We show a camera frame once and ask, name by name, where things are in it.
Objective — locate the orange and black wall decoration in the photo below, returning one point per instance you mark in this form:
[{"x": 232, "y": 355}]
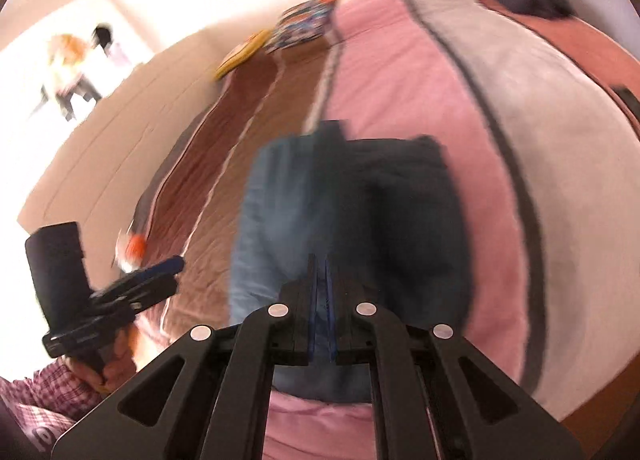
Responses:
[{"x": 75, "y": 64}]

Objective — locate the brown striped blanket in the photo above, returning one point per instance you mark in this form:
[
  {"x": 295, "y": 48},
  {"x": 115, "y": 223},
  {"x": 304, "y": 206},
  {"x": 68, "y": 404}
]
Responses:
[{"x": 240, "y": 139}]

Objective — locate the person's left forearm checked sleeve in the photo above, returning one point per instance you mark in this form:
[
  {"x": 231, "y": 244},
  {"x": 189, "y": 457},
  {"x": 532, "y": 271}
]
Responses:
[{"x": 55, "y": 385}]

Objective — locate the pink patchwork quilt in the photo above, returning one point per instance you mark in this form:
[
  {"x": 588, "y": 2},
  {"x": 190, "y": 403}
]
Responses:
[{"x": 400, "y": 89}]

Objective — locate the white plastic bag orange label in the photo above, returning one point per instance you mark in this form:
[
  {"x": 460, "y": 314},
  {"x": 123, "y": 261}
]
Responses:
[{"x": 132, "y": 247}]

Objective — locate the person's pink checked clothing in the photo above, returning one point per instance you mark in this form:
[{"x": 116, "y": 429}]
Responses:
[{"x": 30, "y": 432}]

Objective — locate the teal quilted jacket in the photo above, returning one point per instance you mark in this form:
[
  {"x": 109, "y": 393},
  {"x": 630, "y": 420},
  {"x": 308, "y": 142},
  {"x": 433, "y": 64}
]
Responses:
[{"x": 400, "y": 220}]

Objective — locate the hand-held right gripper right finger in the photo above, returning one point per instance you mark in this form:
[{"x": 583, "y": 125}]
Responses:
[{"x": 341, "y": 325}]

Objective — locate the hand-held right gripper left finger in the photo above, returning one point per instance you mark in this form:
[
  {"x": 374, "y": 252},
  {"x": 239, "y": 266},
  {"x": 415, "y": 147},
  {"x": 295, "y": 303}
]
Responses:
[{"x": 311, "y": 320}]

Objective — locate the person's left hand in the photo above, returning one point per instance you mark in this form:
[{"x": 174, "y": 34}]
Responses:
[{"x": 122, "y": 360}]

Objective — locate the yellow pillow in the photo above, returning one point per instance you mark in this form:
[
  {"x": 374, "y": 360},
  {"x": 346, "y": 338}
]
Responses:
[{"x": 245, "y": 52}]

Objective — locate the colourful printed pillow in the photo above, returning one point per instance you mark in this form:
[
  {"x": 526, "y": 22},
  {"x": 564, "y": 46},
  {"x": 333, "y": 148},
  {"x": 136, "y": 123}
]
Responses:
[{"x": 302, "y": 24}]

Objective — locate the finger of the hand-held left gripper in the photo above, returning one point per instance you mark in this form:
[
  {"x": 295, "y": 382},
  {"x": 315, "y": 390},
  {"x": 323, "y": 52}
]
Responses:
[
  {"x": 155, "y": 267},
  {"x": 150, "y": 290}
]

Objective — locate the cream bed headboard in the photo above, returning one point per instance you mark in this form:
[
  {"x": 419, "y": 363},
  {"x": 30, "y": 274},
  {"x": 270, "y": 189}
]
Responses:
[{"x": 110, "y": 139}]

